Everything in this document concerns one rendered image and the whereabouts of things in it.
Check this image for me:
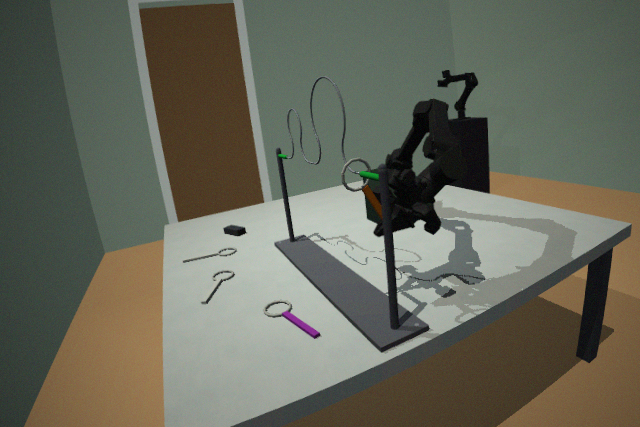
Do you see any purple handle with grey loop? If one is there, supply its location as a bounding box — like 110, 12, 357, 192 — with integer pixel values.
264, 300, 320, 339

